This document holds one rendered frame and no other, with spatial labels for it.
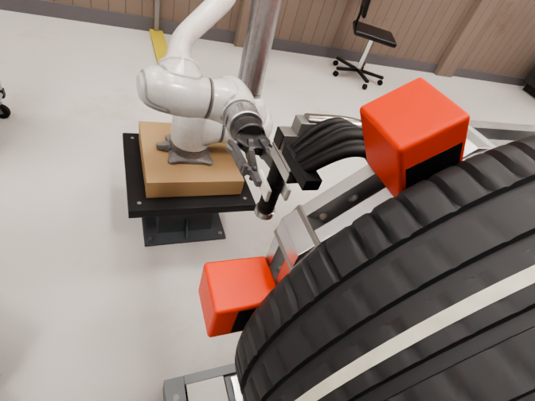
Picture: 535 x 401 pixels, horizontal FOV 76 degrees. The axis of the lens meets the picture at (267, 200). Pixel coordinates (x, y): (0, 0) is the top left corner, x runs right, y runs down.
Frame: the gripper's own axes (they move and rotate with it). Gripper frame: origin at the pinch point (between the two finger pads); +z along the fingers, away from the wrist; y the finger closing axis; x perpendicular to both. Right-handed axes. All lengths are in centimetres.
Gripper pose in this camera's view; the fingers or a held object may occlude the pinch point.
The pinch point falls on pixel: (272, 184)
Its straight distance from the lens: 69.6
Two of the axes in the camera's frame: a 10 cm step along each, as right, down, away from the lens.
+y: -9.2, 0.4, -4.0
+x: 2.6, -7.1, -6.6
